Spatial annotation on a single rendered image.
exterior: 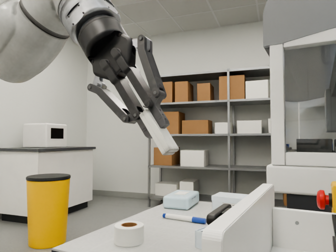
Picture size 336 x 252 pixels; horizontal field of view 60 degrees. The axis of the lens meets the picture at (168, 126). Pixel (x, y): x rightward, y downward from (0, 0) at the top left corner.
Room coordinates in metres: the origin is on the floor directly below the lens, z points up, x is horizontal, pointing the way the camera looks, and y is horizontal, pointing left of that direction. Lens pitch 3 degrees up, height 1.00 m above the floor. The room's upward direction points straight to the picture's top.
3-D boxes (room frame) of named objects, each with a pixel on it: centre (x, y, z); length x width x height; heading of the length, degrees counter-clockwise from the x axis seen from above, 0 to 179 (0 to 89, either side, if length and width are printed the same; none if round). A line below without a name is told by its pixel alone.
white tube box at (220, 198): (1.00, -0.22, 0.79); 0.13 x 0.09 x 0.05; 61
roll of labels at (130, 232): (0.70, 0.09, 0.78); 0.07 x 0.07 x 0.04
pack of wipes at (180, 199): (1.09, -0.05, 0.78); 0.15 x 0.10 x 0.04; 159
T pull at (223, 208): (0.37, -0.08, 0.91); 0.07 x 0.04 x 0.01; 153
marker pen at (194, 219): (0.88, -0.05, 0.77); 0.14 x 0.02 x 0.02; 62
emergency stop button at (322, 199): (0.62, -0.33, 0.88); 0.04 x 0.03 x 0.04; 153
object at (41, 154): (4.05, 1.64, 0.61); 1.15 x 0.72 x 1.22; 160
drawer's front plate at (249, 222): (0.36, -0.10, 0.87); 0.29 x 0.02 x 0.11; 153
